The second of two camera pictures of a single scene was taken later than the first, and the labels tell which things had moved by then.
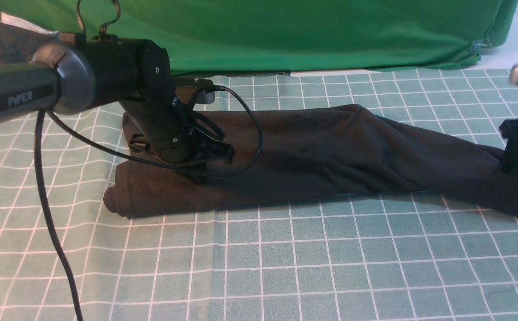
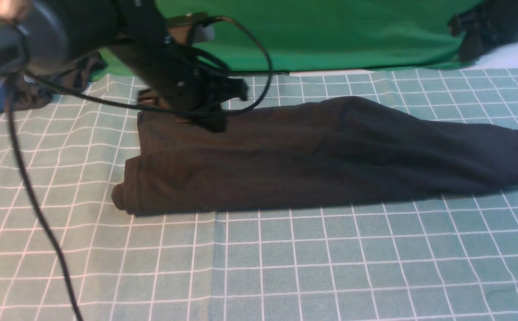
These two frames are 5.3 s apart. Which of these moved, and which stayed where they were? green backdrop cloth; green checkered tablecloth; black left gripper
Moved: black left gripper
Stayed: green checkered tablecloth; green backdrop cloth
